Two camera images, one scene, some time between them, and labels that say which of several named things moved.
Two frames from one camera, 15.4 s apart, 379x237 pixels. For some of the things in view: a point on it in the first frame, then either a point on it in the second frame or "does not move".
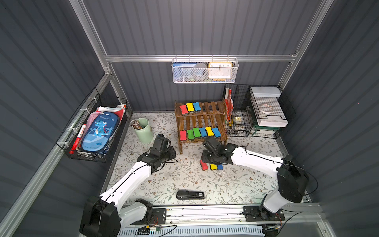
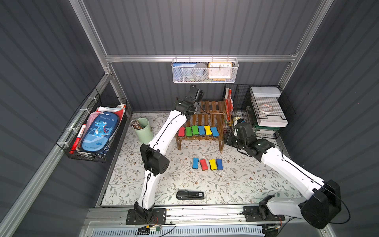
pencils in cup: (135, 124) does not move
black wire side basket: (92, 133) does not move
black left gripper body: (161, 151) -> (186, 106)
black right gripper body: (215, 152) -> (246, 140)
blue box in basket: (183, 72) does not move
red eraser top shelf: (204, 165) does not move
